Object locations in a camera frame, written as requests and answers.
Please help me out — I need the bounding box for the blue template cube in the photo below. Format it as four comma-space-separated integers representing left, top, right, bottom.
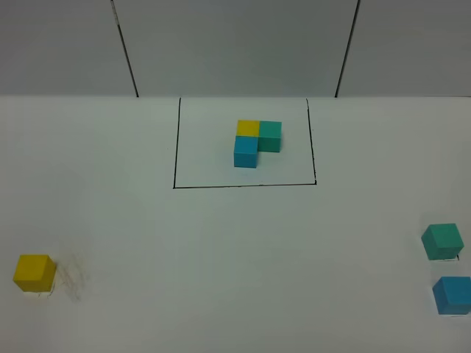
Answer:
233, 136, 258, 168

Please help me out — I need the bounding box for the yellow template cube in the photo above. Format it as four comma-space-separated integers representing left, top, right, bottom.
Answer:
236, 120, 260, 137

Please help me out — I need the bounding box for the green template cube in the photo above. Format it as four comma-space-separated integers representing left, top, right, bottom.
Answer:
258, 121, 282, 152

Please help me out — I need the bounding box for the white template paper sheet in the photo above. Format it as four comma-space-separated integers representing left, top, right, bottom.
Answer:
175, 98, 316, 188

